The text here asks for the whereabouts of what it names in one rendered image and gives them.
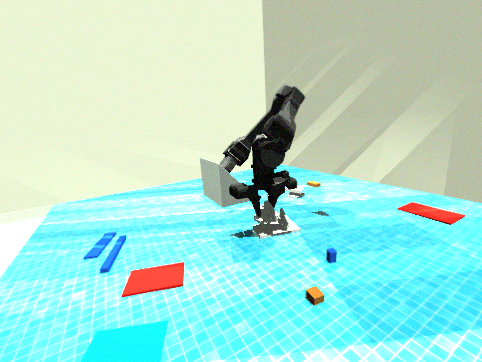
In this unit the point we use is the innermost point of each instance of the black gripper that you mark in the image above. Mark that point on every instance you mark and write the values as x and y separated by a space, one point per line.
241 190

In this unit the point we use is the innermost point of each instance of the small blue block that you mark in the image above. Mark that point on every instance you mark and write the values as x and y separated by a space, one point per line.
331 255

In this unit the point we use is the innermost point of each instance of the cyan flat plate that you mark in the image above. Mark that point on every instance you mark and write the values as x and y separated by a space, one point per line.
142 343

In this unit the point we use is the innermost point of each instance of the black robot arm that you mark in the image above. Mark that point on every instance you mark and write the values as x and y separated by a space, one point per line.
279 126

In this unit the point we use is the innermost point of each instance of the red flat plate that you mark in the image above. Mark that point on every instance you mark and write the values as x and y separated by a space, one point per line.
153 279
434 213

